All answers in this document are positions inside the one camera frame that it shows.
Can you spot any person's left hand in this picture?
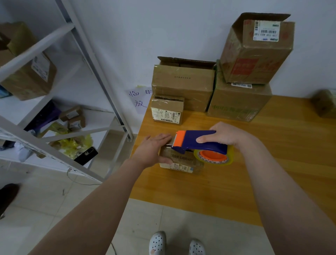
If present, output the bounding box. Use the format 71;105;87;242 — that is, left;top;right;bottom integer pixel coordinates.
131;133;174;170

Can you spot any person's right hand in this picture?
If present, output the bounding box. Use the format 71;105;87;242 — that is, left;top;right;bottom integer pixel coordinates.
195;122;254;150

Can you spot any blue orange tape dispenser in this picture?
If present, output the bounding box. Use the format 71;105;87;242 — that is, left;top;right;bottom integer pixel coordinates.
172;130;235;165

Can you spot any small open-flap cardboard box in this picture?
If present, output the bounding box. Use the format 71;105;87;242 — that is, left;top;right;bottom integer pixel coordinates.
159;144;204;174

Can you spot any stack of cardboard boxes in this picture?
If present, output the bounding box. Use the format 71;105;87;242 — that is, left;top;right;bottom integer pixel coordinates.
151;13;296;125

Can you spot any box barcode label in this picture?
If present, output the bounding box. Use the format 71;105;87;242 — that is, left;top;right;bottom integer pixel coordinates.
312;88;336;119

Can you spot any person's right forearm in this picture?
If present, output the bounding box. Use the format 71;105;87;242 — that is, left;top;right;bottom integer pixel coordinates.
239;138;336;255

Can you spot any person's left forearm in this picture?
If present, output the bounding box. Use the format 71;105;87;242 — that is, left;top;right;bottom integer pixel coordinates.
29;160;145;255

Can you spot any black mobile phone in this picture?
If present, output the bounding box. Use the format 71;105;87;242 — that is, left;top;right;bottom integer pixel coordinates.
74;146;99;166

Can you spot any wooden table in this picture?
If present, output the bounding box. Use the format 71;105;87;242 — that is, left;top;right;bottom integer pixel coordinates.
129;95;336;227

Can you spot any yellow plastic bag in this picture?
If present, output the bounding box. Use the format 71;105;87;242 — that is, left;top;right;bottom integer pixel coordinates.
53;134;93;159

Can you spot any small open carton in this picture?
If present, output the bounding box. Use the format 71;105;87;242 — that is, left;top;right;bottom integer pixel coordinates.
59;105;86;129

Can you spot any white perforated clog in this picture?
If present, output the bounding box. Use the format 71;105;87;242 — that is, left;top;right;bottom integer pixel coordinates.
148;231;167;255
188;239;206;255

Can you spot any dark blue bag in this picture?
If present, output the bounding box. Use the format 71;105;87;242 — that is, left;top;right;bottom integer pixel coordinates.
23;101;61;132

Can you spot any white plastic bag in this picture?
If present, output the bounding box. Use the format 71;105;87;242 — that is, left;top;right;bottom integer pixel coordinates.
13;144;35;163

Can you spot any large worn shelf carton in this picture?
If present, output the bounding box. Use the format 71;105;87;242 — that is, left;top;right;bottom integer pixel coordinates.
0;22;57;101

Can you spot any grey metal shelf rack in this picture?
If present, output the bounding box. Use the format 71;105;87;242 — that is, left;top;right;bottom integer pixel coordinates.
0;0;134;184

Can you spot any white paper wall sign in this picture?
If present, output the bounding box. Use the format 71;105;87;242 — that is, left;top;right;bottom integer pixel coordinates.
126;85;153;112

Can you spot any thin white cable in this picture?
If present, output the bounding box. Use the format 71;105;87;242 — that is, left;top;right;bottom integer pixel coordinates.
65;168;100;186

